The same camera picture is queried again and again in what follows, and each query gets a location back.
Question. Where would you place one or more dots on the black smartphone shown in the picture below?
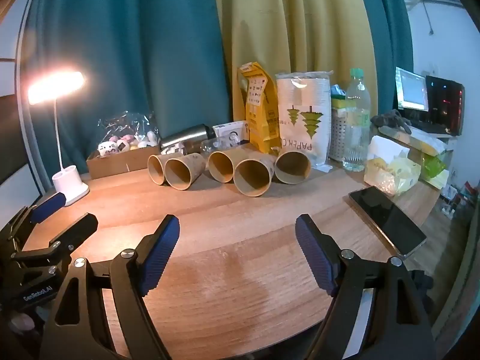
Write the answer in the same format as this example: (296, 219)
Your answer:
(386, 217)

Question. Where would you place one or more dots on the dark grey gloves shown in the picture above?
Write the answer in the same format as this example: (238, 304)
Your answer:
(390, 119)

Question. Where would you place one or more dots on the black computer case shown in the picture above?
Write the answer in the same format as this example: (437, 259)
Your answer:
(445, 101)

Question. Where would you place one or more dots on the yellow curtain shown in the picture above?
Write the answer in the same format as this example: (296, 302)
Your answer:
(292, 22)

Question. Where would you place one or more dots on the clear bag of small toys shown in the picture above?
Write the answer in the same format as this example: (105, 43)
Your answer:
(127, 129)

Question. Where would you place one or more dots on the yellow paper bag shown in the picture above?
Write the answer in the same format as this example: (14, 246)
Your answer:
(259, 120)

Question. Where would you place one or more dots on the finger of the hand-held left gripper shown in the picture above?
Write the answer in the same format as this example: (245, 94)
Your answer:
(77, 228)
(47, 205)

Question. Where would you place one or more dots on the white tissue pack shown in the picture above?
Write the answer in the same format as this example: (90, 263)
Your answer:
(383, 146)

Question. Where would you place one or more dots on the white plastic basket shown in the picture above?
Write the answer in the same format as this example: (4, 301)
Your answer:
(336, 135)

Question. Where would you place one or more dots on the shallow cardboard box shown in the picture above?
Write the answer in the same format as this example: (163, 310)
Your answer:
(112, 165)

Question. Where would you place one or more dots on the green yellow sponge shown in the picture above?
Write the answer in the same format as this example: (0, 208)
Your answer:
(338, 103)

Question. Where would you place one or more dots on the green packet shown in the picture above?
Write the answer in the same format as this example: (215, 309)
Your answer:
(434, 165)

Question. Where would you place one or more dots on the white sleeve of paper cups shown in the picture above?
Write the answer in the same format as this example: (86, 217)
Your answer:
(304, 101)

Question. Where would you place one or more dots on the white desk lamp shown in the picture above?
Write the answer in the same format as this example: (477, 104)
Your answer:
(70, 187)

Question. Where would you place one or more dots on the clear plastic package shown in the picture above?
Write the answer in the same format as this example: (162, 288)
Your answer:
(219, 143)

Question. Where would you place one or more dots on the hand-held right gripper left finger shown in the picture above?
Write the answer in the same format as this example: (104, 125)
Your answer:
(160, 257)

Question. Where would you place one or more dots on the small white carton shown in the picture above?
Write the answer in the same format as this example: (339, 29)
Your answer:
(228, 129)

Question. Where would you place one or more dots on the brown paper cup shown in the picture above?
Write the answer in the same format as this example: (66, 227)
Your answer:
(221, 165)
(292, 167)
(253, 178)
(183, 170)
(155, 168)

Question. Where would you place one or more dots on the beige flat package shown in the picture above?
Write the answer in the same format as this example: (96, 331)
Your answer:
(423, 141)

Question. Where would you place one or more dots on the teal curtain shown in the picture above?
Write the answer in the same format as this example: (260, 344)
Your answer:
(390, 37)
(123, 45)

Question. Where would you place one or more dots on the person's left hand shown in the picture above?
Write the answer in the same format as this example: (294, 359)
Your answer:
(20, 323)

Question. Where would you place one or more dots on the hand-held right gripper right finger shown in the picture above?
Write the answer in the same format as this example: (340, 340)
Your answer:
(315, 257)

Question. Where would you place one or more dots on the clear plastic water bottle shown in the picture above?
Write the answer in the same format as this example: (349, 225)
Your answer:
(356, 138)

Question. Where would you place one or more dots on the yellow plastic bag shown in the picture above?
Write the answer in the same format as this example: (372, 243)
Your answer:
(393, 177)

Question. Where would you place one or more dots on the stainless steel thermos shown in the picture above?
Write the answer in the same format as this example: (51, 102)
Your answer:
(187, 135)

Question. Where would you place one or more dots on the computer monitor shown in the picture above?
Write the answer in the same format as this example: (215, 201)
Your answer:
(412, 90)

